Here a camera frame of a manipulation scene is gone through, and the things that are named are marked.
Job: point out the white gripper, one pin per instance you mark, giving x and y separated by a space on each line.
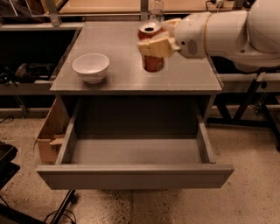
190 35

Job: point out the red coke can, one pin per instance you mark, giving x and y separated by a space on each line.
147 30

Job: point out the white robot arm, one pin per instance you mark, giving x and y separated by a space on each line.
249 38

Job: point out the open grey top drawer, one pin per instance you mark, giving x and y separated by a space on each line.
136 143

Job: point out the clear plastic water bottle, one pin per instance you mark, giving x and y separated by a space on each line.
157 10

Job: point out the white ceramic bowl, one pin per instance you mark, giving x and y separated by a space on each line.
91 67

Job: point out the black office chair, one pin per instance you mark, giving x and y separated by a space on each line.
246 97

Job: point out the black headphones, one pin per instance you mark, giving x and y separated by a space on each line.
27 73

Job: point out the brown cardboard box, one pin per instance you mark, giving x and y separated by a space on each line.
52 132

